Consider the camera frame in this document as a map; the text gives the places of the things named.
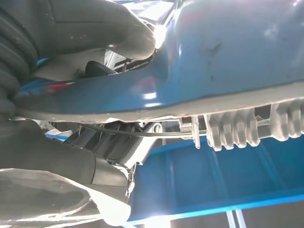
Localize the blue metal shelf rack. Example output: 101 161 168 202
45 121 304 227

